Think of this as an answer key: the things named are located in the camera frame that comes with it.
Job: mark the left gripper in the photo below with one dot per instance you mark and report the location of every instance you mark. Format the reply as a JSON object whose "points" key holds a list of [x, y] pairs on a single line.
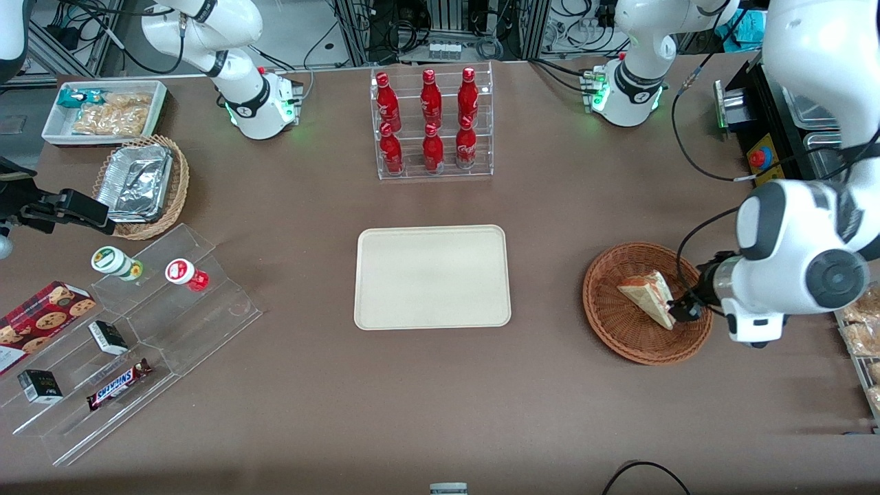
{"points": [[703, 281]]}

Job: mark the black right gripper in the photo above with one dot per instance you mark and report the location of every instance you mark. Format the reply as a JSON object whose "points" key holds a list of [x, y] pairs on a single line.
{"points": [[19, 201]]}

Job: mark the triangular sandwich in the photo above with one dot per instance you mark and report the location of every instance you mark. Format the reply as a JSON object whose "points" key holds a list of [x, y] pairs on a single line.
{"points": [[647, 294]]}

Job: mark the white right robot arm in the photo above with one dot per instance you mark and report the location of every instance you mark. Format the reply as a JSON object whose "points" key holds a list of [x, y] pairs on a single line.
{"points": [[254, 110]]}

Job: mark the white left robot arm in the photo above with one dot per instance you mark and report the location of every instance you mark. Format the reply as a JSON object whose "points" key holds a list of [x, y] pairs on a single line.
{"points": [[636, 96]]}

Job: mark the brown round wicker basket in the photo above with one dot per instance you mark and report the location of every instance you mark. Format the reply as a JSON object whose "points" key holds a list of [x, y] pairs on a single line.
{"points": [[622, 330]]}

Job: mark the white rectangular snack tray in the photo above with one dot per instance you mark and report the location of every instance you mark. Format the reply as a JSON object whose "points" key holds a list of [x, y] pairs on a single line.
{"points": [[55, 130]]}

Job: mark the light oval wicker basket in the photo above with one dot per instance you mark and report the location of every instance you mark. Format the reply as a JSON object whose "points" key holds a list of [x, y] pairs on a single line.
{"points": [[180, 180]]}

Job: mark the tray of packaged bread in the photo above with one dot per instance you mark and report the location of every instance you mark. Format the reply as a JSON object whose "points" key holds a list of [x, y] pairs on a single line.
{"points": [[856, 357]]}

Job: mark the silver foil tray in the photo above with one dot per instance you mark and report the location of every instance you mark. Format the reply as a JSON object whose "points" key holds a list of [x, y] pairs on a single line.
{"points": [[808, 110]]}

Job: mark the beige plastic tray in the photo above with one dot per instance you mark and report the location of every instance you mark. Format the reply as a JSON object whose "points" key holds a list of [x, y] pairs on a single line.
{"points": [[432, 278]]}

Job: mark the green lidded small bottle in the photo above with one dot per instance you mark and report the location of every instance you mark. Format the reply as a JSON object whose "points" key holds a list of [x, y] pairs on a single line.
{"points": [[111, 261]]}

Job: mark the silver foil container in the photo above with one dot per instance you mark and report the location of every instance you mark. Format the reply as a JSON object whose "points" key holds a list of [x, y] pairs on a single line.
{"points": [[134, 182]]}

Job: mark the clear bag of crackers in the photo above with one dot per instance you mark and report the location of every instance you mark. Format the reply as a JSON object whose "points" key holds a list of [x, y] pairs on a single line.
{"points": [[113, 117]]}

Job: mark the red chocolate cookie box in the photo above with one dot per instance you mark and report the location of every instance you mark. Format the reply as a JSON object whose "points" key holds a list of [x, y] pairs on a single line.
{"points": [[41, 320]]}

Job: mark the teal snack packet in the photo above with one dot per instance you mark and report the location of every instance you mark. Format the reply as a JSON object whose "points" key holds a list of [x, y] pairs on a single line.
{"points": [[72, 97]]}

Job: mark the red lidded small bottle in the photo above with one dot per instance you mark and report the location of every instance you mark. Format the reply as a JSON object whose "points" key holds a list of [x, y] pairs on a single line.
{"points": [[182, 272]]}

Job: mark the small black box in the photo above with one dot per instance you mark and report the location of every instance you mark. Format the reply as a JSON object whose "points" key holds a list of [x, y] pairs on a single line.
{"points": [[108, 337], [39, 386]]}

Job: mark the wrapped bread pack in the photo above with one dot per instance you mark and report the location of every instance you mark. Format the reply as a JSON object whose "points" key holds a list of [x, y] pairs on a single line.
{"points": [[867, 306], [865, 338]]}

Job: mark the clear acrylic stepped shelf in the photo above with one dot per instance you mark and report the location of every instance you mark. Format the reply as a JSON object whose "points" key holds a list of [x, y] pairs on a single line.
{"points": [[199, 330]]}

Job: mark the snickers chocolate bar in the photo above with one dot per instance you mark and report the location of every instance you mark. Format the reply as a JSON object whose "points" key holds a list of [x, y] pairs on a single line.
{"points": [[117, 385]]}

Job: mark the black box with stop button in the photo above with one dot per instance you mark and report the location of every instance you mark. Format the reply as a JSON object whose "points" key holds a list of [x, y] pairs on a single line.
{"points": [[773, 124]]}

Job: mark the silver metal block device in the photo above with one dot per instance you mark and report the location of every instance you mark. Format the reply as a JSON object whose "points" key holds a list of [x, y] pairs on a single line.
{"points": [[732, 106]]}

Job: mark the clear acrylic bottle rack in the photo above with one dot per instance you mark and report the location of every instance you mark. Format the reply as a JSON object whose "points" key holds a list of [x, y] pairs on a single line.
{"points": [[485, 172]]}

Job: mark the teal crumpled bag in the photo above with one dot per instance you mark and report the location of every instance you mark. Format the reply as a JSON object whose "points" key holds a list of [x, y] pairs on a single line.
{"points": [[746, 31]]}

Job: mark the red cola bottle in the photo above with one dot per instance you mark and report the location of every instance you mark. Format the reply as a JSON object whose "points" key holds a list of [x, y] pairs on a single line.
{"points": [[468, 97], [392, 152], [433, 151], [431, 100], [465, 146], [388, 103]]}

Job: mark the small grey object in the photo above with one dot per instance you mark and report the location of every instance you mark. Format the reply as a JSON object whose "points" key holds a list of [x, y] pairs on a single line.
{"points": [[448, 489]]}

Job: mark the white terminal block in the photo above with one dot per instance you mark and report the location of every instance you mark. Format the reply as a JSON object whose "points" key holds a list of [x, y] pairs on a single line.
{"points": [[445, 50]]}

